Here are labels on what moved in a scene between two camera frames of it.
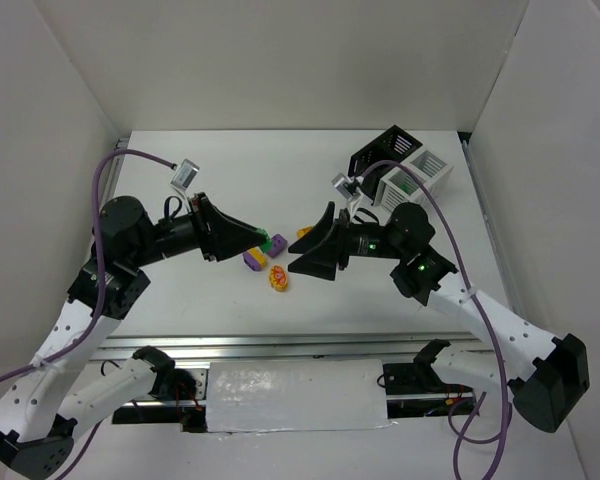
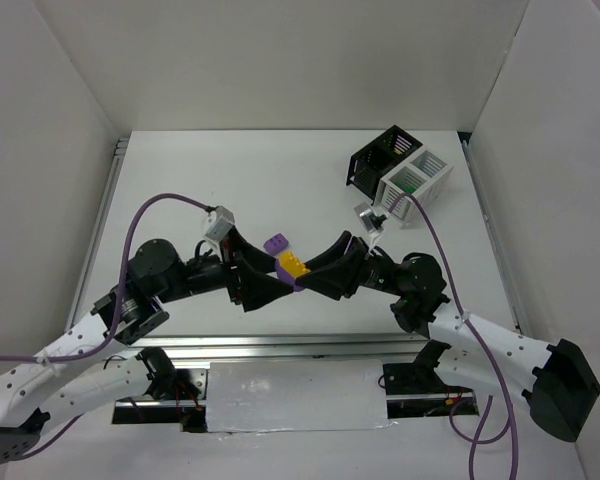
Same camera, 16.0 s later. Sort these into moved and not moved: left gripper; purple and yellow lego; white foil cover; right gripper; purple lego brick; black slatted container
Moved: purple and yellow lego; right gripper; left gripper
Not moved: white foil cover; purple lego brick; black slatted container
